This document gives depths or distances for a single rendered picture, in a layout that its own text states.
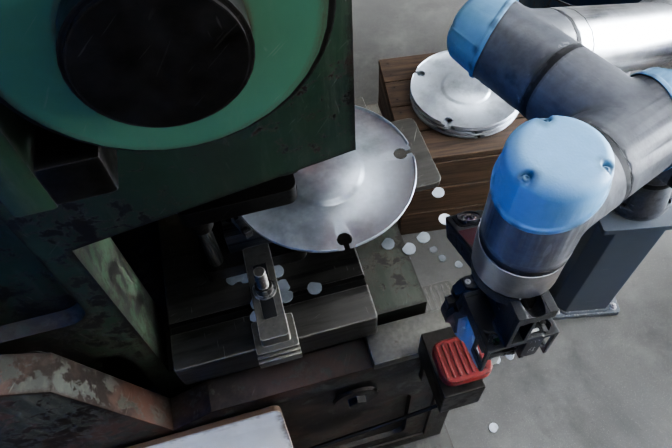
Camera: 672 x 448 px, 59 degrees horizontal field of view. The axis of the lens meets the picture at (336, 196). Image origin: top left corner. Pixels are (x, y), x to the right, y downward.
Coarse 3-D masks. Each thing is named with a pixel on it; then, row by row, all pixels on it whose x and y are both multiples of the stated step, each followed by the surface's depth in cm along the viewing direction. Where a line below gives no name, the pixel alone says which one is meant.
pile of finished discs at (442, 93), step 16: (432, 64) 163; (448, 64) 162; (416, 80) 159; (432, 80) 159; (448, 80) 158; (464, 80) 158; (416, 96) 156; (432, 96) 156; (448, 96) 155; (464, 96) 154; (480, 96) 154; (496, 96) 155; (416, 112) 157; (432, 112) 153; (448, 112) 152; (464, 112) 152; (480, 112) 152; (496, 112) 152; (512, 112) 151; (432, 128) 154; (448, 128) 151; (464, 128) 149; (480, 128) 149; (496, 128) 150
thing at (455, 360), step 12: (456, 336) 79; (444, 348) 78; (456, 348) 78; (444, 360) 77; (456, 360) 77; (468, 360) 77; (444, 372) 76; (456, 372) 76; (468, 372) 76; (480, 372) 76; (456, 384) 76
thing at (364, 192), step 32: (384, 128) 98; (352, 160) 93; (384, 160) 94; (320, 192) 90; (352, 192) 90; (384, 192) 90; (256, 224) 88; (288, 224) 88; (320, 224) 88; (352, 224) 87; (384, 224) 87
